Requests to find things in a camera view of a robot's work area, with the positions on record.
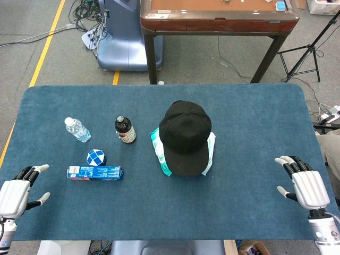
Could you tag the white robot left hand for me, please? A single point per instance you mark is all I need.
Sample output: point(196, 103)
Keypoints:
point(13, 195)

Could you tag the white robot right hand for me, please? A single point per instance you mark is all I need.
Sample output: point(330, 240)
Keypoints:
point(310, 188)

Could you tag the black baseball cap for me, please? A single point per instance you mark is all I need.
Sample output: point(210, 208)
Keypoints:
point(186, 132)

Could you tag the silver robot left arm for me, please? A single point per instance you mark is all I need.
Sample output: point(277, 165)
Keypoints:
point(6, 233)

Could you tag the grey trousered person leg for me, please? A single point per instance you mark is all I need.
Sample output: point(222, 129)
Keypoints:
point(330, 148)

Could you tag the white power strip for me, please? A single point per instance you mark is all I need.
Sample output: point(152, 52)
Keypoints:
point(330, 112)

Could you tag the cardboard box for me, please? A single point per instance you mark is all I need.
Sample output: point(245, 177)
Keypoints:
point(253, 249)

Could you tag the blue cookie box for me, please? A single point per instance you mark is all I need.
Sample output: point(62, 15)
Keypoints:
point(98, 173)

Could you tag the blue white snake puzzle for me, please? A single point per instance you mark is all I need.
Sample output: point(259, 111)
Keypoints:
point(96, 157)

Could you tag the clear water bottle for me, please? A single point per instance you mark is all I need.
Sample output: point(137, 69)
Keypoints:
point(78, 130)

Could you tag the blue felt table mat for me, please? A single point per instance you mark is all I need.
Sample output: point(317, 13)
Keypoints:
point(239, 119)

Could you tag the wooden plank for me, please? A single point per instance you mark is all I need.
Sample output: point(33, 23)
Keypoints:
point(230, 248)

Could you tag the light blue wet wipes pack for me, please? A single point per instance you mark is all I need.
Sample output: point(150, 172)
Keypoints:
point(211, 148)

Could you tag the dark tea bottle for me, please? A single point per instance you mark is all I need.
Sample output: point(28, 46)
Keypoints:
point(127, 131)

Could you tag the black tripod stand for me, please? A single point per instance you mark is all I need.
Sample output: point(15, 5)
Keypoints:
point(308, 50)

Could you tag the green wet wipes pack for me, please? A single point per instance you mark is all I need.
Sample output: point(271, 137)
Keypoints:
point(159, 151)

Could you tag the blue-grey robot chassis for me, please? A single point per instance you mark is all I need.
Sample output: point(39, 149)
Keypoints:
point(164, 248)

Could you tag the white storage box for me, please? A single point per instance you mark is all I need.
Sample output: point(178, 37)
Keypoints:
point(322, 6)

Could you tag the blue mahjong tile stack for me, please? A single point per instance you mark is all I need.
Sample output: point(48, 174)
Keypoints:
point(280, 6)

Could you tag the brown mahjong table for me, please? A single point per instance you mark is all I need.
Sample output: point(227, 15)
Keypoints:
point(212, 20)

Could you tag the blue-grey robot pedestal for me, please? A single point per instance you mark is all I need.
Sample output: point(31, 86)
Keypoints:
point(122, 47)

